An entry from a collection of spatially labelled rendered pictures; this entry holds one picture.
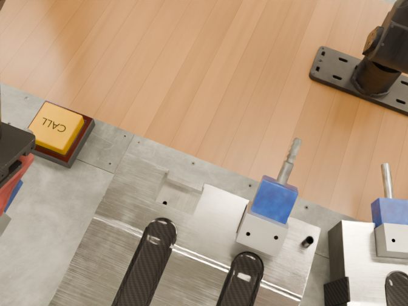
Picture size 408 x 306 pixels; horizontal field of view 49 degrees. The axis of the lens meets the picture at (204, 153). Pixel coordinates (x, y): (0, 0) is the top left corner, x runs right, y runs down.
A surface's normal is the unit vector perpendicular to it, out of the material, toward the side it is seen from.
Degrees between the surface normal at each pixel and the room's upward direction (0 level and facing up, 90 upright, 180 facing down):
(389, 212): 0
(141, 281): 3
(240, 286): 3
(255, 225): 37
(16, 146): 28
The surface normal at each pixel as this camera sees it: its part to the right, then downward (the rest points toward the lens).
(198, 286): 0.07, -0.39
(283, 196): -0.15, 0.15
